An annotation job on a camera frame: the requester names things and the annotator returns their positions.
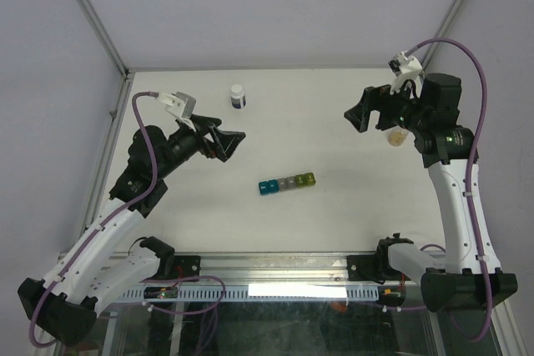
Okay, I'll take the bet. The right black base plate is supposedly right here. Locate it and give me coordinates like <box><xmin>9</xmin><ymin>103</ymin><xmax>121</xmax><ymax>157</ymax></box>
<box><xmin>346</xmin><ymin>254</ymin><xmax>396</xmax><ymax>284</ymax></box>

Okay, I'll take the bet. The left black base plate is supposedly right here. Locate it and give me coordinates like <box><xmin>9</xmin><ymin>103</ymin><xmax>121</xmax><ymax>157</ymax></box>
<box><xmin>146</xmin><ymin>254</ymin><xmax>201</xmax><ymax>282</ymax></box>

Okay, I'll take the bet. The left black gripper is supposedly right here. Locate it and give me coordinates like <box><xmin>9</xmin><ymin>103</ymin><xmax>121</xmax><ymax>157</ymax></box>
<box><xmin>155</xmin><ymin>114</ymin><xmax>245</xmax><ymax>179</ymax></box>

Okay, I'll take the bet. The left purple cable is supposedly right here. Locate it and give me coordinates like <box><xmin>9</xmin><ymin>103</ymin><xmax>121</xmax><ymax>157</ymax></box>
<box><xmin>28</xmin><ymin>91</ymin><xmax>229</xmax><ymax>348</ymax></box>

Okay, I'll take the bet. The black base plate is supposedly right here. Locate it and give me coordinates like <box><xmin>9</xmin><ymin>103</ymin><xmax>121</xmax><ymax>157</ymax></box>
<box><xmin>346</xmin><ymin>254</ymin><xmax>396</xmax><ymax>284</ymax></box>
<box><xmin>146</xmin><ymin>254</ymin><xmax>201</xmax><ymax>282</ymax></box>

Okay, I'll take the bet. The aluminium mounting rail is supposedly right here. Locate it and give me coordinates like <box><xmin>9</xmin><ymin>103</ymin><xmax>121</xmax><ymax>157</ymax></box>
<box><xmin>52</xmin><ymin>250</ymin><xmax>500</xmax><ymax>288</ymax></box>

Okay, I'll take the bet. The white blue pill bottle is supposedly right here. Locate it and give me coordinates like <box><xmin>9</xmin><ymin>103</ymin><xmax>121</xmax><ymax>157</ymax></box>
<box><xmin>230</xmin><ymin>84</ymin><xmax>246</xmax><ymax>109</ymax></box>

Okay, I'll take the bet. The white slotted cable duct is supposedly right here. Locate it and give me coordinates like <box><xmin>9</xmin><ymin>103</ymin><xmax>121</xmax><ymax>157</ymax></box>
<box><xmin>116</xmin><ymin>283</ymin><xmax>379</xmax><ymax>303</ymax></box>

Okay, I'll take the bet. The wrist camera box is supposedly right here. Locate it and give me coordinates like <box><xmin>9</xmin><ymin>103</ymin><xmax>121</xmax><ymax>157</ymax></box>
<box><xmin>156</xmin><ymin>92</ymin><xmax>196</xmax><ymax>121</ymax></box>
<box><xmin>388</xmin><ymin>52</ymin><xmax>423</xmax><ymax>94</ymax></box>

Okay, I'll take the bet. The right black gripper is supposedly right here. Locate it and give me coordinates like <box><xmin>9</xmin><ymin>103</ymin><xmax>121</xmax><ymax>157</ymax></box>
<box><xmin>345</xmin><ymin>76</ymin><xmax>430</xmax><ymax>133</ymax></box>

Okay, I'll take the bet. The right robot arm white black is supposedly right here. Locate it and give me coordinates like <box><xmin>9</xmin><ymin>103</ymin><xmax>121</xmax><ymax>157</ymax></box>
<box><xmin>344</xmin><ymin>73</ymin><xmax>518</xmax><ymax>313</ymax></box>

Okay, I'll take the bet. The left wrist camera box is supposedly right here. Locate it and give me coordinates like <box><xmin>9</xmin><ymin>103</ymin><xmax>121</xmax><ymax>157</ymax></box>
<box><xmin>156</xmin><ymin>92</ymin><xmax>196</xmax><ymax>121</ymax></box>

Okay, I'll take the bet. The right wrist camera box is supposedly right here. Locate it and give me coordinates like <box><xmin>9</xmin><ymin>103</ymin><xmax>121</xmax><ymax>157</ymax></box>
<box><xmin>388</xmin><ymin>52</ymin><xmax>423</xmax><ymax>94</ymax></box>

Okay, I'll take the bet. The amber pill bottle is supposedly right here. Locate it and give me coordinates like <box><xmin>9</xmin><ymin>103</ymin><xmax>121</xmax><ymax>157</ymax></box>
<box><xmin>387</xmin><ymin>128</ymin><xmax>409</xmax><ymax>147</ymax></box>

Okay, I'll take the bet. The multicolour weekly pill organizer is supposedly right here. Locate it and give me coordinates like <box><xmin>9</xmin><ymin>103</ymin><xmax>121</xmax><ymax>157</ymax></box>
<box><xmin>258</xmin><ymin>172</ymin><xmax>316</xmax><ymax>196</ymax></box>

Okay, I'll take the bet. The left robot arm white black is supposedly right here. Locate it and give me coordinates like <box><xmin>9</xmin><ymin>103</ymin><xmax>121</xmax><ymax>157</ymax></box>
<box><xmin>18</xmin><ymin>115</ymin><xmax>246</xmax><ymax>347</ymax></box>

